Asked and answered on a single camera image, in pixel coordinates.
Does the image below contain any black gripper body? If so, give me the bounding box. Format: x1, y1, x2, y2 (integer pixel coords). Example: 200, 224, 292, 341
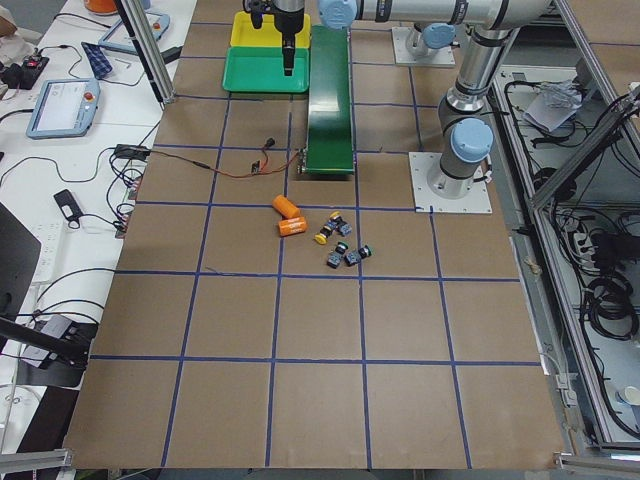
242, 0, 305, 39

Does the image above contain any plain orange cylinder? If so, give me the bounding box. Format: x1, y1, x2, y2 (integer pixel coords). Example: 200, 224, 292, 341
272, 195, 300, 219

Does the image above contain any orange cylinder with 4680 print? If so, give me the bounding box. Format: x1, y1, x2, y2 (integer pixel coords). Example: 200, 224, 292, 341
278, 216, 308, 237

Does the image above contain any yellow push button switch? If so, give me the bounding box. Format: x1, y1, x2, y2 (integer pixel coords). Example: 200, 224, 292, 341
328, 211, 352, 237
314, 225, 333, 245

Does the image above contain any green push button switch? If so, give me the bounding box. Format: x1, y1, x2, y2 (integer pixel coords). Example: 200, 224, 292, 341
326, 241, 349, 269
344, 245, 373, 267

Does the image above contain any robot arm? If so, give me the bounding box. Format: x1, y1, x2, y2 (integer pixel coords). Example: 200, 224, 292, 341
318, 0, 549, 122
242, 1, 456, 78

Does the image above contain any yellow plastic tray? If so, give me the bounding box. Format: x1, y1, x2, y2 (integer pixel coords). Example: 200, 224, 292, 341
230, 11, 311, 49

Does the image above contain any green plastic tray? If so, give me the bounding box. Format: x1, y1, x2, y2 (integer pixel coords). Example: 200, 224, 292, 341
222, 46, 310, 94

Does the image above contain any green conveyor belt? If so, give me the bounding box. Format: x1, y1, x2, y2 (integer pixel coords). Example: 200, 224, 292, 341
299, 25, 354, 176

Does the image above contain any blue teach pendant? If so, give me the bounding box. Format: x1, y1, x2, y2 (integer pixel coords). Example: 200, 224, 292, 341
98, 12, 171, 56
26, 78, 101, 140

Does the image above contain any black power adapter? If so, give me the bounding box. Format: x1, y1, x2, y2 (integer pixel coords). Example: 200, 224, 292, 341
114, 144, 150, 161

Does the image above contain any white power strip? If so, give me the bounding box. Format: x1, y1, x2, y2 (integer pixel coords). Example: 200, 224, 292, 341
31, 220, 66, 284

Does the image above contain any aluminium frame post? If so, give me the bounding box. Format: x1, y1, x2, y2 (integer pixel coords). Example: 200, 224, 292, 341
115, 0, 176, 105

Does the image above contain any red black power cable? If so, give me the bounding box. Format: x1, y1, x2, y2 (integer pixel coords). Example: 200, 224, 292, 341
147, 137, 304, 179

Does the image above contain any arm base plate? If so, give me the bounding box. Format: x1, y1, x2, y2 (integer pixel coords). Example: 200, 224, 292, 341
392, 23, 456, 68
409, 152, 492, 214

